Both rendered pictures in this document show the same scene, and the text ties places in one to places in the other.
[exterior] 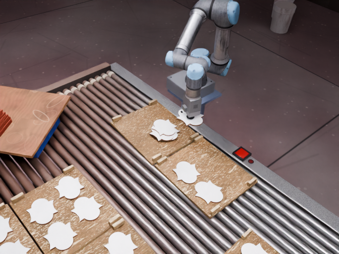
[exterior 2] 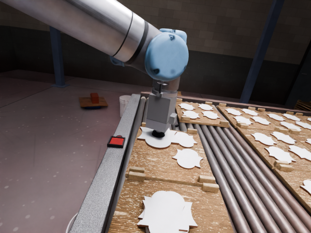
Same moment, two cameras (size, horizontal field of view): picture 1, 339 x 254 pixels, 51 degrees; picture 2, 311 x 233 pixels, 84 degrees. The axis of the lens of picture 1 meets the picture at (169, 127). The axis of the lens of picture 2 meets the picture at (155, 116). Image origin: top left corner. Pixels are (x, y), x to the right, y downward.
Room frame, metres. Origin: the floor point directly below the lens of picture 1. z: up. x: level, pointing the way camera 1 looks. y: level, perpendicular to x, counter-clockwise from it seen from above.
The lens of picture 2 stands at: (1.80, 0.21, 1.41)
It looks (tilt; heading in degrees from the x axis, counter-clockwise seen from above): 24 degrees down; 222
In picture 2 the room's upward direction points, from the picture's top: 8 degrees clockwise
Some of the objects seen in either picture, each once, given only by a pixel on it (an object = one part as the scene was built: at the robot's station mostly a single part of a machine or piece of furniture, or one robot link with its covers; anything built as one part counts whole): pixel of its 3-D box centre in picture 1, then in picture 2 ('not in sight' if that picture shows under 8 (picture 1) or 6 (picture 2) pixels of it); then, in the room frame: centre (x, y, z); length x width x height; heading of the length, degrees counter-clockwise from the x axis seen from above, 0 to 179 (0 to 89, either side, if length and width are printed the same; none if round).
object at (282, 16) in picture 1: (282, 17); not in sight; (4.84, -1.51, 0.19); 0.30 x 0.30 x 0.37
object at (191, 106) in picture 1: (189, 102); (165, 108); (1.42, -0.10, 1.23); 0.10 x 0.09 x 0.16; 115
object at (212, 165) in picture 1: (205, 173); (169, 150); (1.21, -0.20, 0.93); 0.41 x 0.35 x 0.02; 43
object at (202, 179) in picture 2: (162, 161); (206, 180); (1.26, 0.03, 0.95); 0.06 x 0.02 x 0.03; 133
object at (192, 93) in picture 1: (192, 89); (165, 82); (1.42, -0.11, 1.30); 0.08 x 0.08 x 0.05
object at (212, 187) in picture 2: (156, 157); (210, 187); (1.29, 0.06, 0.95); 0.06 x 0.02 x 0.03; 131
